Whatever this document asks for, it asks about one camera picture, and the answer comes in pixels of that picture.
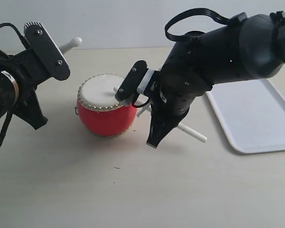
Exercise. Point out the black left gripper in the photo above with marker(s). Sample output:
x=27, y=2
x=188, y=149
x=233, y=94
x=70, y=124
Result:
x=20, y=74

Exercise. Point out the small red drum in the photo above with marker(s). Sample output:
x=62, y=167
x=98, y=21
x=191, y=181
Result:
x=98, y=109

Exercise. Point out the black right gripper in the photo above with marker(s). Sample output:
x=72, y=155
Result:
x=180, y=81

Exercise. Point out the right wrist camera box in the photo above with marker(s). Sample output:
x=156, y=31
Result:
x=140, y=80

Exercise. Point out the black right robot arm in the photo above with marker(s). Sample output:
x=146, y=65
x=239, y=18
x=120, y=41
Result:
x=243, y=48

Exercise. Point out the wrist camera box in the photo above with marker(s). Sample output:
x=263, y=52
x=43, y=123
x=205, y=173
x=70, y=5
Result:
x=46, y=50
x=140, y=80

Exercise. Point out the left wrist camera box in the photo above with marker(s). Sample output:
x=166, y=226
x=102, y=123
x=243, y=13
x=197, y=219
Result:
x=46, y=50

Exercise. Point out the white plastic tray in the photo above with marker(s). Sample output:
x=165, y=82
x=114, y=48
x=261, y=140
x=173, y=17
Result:
x=251, y=115

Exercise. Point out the white drumstick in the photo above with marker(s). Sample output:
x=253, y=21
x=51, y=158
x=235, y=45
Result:
x=73, y=43
x=189, y=131

